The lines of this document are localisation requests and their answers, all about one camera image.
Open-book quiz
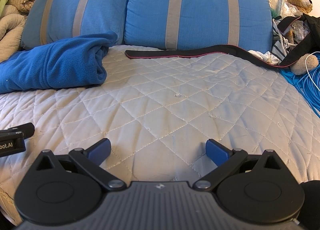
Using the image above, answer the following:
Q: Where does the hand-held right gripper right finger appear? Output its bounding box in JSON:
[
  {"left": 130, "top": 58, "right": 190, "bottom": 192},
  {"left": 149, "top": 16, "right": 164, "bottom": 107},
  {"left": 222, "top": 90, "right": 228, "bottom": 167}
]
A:
[{"left": 193, "top": 139, "right": 285, "bottom": 191}]

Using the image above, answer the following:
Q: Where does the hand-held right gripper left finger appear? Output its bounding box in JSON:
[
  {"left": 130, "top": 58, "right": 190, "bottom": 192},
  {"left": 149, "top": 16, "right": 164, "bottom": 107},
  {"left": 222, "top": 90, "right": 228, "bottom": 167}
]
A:
[{"left": 36, "top": 138, "right": 127, "bottom": 191}]

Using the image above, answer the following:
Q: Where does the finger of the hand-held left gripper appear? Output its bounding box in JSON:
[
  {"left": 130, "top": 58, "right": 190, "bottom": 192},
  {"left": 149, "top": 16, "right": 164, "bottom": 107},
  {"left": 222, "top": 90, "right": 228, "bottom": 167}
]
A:
[{"left": 0, "top": 122, "right": 36, "bottom": 139}]

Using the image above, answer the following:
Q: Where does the blue fleece jacket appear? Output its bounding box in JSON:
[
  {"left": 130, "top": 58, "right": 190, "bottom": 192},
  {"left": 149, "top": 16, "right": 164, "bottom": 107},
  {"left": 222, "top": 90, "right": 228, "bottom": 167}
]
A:
[{"left": 0, "top": 31, "right": 118, "bottom": 95}]

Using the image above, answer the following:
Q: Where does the white quilted bed cover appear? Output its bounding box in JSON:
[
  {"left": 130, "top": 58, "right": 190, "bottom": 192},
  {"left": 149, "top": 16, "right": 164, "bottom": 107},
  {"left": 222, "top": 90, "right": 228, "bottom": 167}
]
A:
[{"left": 0, "top": 43, "right": 320, "bottom": 226}]

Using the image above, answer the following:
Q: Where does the dark cloth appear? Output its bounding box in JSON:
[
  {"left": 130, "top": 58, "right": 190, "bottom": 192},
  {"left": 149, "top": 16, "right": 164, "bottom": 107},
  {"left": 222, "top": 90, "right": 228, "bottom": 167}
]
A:
[{"left": 298, "top": 181, "right": 320, "bottom": 230}]

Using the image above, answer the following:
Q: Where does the white striped cloth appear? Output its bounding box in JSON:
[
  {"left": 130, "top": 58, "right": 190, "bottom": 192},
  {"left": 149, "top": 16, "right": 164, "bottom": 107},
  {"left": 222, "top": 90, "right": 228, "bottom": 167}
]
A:
[{"left": 247, "top": 17, "right": 293, "bottom": 65}]

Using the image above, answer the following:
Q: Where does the blue pillow with grey stripes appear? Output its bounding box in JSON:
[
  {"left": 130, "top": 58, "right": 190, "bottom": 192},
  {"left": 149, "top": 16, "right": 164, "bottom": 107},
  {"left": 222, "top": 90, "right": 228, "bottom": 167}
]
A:
[
  {"left": 19, "top": 0, "right": 132, "bottom": 51},
  {"left": 124, "top": 0, "right": 273, "bottom": 52}
]

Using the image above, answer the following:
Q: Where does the clear plastic bag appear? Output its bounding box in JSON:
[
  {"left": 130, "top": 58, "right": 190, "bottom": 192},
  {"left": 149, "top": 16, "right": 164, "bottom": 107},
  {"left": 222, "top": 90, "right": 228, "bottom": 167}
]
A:
[{"left": 282, "top": 0, "right": 313, "bottom": 46}]

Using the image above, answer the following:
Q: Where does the blue cable coil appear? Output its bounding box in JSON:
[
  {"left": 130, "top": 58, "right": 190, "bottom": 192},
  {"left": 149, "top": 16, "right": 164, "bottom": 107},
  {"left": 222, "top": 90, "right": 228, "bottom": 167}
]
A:
[{"left": 278, "top": 52, "right": 320, "bottom": 118}]

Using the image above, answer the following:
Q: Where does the white cable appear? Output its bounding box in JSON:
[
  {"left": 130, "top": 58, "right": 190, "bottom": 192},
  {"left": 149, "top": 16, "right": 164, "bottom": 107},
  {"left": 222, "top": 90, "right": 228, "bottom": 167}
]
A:
[{"left": 305, "top": 53, "right": 320, "bottom": 81}]

